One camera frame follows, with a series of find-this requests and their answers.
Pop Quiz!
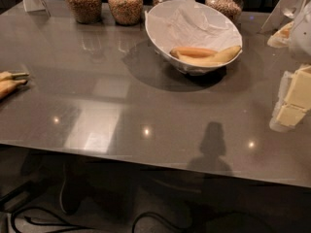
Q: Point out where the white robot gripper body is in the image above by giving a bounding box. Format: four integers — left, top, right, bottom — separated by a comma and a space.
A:
289, 0, 311, 64

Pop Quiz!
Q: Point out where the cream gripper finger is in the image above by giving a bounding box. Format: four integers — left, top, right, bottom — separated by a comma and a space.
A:
267, 21, 294, 48
269, 64, 311, 132

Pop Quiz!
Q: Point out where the yellow banana in bowl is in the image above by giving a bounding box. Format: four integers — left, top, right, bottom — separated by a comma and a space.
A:
176, 46, 241, 67

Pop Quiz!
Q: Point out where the orange-tinted banana in bowl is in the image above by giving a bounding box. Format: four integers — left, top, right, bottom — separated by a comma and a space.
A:
170, 47, 216, 58

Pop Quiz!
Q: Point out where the white ceramic bowl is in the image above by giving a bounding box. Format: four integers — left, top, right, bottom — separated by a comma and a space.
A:
144, 0, 244, 77

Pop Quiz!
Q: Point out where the upper banana on table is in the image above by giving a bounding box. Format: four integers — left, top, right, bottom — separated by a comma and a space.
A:
0, 71, 29, 82

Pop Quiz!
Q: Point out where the right white triangular stand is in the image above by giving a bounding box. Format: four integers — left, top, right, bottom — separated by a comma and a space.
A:
259, 0, 310, 34

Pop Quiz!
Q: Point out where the right grain-filled glass jar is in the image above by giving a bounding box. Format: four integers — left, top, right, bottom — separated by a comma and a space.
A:
205, 0, 244, 22

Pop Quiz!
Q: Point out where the grain-filled glass jar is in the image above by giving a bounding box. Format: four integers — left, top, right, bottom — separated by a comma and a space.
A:
65, 0, 102, 24
205, 0, 244, 22
108, 0, 143, 25

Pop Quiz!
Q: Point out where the white crumpled paper liner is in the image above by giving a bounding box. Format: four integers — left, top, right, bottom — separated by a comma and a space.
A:
144, 0, 242, 52

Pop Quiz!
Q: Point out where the left grain-filled glass jar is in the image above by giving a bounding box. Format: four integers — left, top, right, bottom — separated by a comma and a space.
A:
65, 0, 102, 24

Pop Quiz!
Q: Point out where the black floor cable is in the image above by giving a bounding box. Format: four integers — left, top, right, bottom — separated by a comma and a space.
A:
9, 160, 195, 233

